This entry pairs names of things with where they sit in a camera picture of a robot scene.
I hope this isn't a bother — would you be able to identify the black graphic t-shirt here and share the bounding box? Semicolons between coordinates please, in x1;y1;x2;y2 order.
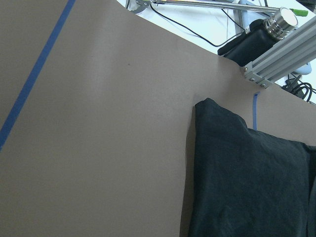
189;98;316;237

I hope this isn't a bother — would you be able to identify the black bottle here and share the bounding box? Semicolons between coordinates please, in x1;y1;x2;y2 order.
217;7;298;67

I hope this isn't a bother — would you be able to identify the aluminium frame post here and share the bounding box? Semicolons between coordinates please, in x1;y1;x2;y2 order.
244;17;316;88

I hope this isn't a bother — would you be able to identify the metal reacher grabber tool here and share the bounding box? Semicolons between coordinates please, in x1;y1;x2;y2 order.
127;0;309;17

